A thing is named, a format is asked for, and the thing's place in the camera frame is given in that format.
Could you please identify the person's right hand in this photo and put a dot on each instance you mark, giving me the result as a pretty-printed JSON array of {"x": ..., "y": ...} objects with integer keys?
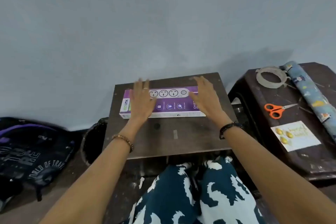
[{"x": 210, "y": 103}]

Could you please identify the person's left hand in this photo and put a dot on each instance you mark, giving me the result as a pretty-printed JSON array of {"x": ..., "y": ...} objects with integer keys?
[{"x": 140, "y": 105}]

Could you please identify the purple white box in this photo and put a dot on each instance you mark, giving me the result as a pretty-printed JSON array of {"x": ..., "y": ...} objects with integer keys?
[{"x": 170, "y": 108}]

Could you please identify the clear tape roll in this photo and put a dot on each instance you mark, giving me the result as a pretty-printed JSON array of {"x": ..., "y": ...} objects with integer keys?
[{"x": 258, "y": 78}]

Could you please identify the white card with gold stickers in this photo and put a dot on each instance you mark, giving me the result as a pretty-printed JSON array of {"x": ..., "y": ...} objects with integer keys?
[{"x": 304, "y": 137}]

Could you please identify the blue animal-print wrapping paper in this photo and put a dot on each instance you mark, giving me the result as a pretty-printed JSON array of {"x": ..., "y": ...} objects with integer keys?
[{"x": 312, "y": 95}]

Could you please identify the person's left forearm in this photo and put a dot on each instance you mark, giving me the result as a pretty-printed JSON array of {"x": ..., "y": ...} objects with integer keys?
[{"x": 92, "y": 184}]

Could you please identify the person's right forearm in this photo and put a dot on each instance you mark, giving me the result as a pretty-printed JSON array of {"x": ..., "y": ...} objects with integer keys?
[{"x": 275, "y": 179}]

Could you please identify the small brown wooden table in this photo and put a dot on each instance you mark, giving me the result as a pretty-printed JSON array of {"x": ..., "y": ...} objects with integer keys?
[{"x": 168, "y": 139}]

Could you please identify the brown plastic stool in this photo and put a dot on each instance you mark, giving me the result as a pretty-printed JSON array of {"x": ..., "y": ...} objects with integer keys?
[{"x": 262, "y": 100}]

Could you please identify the black trash bin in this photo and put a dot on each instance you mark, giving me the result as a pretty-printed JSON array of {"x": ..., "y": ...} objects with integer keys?
[{"x": 92, "y": 142}]

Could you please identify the teal white patterned trousers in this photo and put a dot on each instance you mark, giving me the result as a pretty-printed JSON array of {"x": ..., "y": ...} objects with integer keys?
[{"x": 170, "y": 192}]

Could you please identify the black purple backpack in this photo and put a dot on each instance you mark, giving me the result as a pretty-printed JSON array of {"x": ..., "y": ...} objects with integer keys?
[{"x": 31, "y": 153}]

